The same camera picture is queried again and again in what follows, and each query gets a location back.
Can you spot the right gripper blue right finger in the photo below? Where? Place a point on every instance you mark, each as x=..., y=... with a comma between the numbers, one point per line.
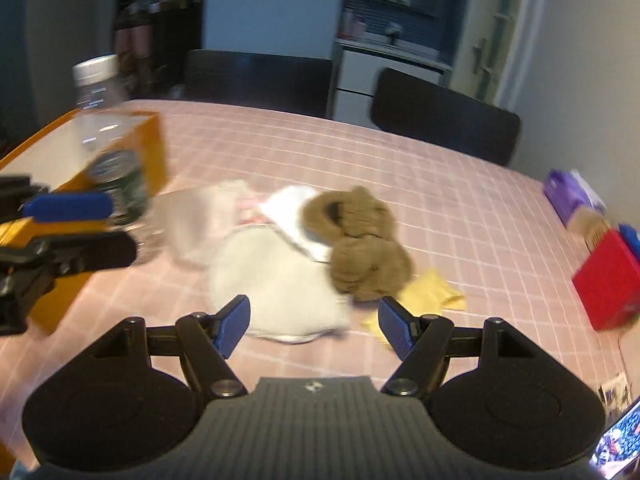
x=421, y=344

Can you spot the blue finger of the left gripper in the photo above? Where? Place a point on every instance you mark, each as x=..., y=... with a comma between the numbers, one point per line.
x=22, y=199
x=71, y=254

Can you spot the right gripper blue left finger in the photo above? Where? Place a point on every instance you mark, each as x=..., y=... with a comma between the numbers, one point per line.
x=206, y=343

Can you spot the yellow cloth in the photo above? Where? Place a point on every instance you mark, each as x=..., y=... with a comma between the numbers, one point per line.
x=429, y=293

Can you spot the white round cloth pad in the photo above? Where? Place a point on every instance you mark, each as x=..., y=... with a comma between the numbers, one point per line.
x=292, y=299

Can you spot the brown plush fabric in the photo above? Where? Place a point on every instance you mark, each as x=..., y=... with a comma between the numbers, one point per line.
x=366, y=261

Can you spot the translucent pink mesh bag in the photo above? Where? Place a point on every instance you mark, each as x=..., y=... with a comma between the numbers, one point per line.
x=195, y=220

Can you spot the pink knitted cloth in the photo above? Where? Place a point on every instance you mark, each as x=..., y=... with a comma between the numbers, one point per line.
x=236, y=203

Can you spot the white towel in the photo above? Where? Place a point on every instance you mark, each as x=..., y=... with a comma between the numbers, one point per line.
x=284, y=209

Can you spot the clear plastic water bottle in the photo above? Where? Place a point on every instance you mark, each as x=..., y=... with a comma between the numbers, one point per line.
x=114, y=152

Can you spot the orange storage box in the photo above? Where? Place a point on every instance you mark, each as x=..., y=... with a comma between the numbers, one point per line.
x=53, y=156

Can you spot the pink checkered tablecloth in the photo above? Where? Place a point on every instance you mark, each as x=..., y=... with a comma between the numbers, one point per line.
x=487, y=230

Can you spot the red box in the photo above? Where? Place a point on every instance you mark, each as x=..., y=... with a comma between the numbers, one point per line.
x=607, y=283

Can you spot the beige round speaker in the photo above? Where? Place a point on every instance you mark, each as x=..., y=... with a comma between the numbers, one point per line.
x=595, y=228

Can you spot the purple tissue pack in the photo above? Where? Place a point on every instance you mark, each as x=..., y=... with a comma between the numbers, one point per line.
x=568, y=193

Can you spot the blue packet on red box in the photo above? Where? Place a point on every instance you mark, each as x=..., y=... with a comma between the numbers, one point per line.
x=631, y=238

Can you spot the black chair right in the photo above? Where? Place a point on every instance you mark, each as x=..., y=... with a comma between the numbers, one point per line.
x=433, y=114

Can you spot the black chair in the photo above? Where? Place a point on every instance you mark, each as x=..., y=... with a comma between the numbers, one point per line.
x=433, y=114
x=287, y=84

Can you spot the black chair left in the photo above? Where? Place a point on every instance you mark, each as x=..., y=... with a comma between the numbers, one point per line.
x=287, y=84

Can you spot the white cabinet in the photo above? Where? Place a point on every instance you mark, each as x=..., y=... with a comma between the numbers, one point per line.
x=361, y=70

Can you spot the white glass door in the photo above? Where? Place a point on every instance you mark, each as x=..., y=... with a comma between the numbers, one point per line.
x=493, y=49

